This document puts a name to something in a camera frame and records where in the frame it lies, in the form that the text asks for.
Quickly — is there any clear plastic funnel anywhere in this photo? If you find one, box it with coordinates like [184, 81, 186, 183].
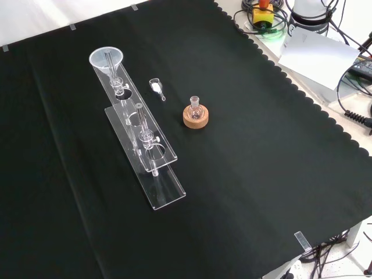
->
[88, 48, 124, 88]

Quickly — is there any clear acrylic funnel stand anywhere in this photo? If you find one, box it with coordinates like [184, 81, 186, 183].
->
[91, 49, 187, 211]

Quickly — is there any small glass weighing funnel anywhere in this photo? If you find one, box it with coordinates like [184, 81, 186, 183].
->
[149, 77, 167, 102]

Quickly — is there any small round-bottom glass flask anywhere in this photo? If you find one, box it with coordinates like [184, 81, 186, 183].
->
[189, 96, 203, 120]

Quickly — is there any black bench cloth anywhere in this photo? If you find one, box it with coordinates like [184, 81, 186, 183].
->
[0, 0, 372, 279]

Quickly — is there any yellow stop button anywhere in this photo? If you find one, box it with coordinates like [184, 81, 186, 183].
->
[252, 0, 274, 30]

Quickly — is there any pale board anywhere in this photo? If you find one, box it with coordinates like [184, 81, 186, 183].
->
[277, 28, 361, 91]

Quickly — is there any black power unit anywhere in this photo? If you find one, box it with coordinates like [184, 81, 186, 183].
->
[350, 55, 372, 81]

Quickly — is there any black tripod leg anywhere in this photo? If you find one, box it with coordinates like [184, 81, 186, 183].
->
[356, 30, 372, 58]

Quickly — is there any cork ring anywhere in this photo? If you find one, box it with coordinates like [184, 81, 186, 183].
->
[183, 105, 210, 130]

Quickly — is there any green cable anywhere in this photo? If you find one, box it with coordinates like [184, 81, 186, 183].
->
[246, 24, 287, 40]

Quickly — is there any black coiled cable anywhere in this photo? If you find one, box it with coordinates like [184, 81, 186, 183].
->
[337, 65, 372, 128]

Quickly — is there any black cable bundle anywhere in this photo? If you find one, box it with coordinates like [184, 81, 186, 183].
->
[302, 229, 372, 279]

